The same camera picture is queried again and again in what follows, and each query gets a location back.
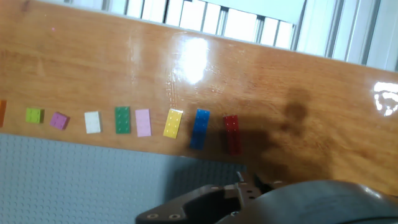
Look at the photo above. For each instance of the red long Lego brick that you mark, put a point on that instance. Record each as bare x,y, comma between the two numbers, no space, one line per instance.
232,133

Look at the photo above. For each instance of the grey Lego baseplate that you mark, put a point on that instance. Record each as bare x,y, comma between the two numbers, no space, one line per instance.
77,180

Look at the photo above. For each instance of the green Lego brick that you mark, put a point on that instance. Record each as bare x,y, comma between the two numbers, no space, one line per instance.
122,120

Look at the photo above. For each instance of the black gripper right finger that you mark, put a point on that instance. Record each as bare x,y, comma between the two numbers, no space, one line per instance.
248,188

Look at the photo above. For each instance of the blue long Lego brick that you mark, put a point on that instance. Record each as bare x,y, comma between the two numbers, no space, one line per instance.
199,129

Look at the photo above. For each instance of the lime square Lego brick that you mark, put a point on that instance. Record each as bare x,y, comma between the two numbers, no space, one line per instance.
34,115

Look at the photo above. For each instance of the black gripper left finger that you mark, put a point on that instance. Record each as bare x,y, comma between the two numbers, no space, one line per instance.
199,207

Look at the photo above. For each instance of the pink Lego brick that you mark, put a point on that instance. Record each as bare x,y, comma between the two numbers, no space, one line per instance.
143,123

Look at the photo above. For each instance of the magenta square Lego brick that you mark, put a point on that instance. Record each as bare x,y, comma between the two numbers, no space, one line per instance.
59,120

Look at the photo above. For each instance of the orange Lego brick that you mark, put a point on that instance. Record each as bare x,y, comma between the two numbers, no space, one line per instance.
2,113

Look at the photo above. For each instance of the white Lego brick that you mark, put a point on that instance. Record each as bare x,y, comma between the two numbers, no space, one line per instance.
93,122

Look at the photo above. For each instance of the yellow Lego brick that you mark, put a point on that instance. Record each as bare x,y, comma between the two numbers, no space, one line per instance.
173,124

